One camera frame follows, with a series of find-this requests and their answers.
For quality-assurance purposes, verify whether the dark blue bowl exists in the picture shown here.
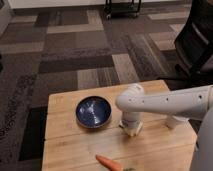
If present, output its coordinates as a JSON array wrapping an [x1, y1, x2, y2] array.
[[75, 96, 112, 129]]

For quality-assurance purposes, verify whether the black office chair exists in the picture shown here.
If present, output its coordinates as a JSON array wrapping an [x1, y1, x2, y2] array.
[[171, 0, 213, 84]]

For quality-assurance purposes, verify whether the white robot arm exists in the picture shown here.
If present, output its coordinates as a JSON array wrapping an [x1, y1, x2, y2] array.
[[115, 84, 213, 171]]

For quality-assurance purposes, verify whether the orange carrot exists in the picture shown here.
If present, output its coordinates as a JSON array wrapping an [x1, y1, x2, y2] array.
[[95, 155, 133, 171]]

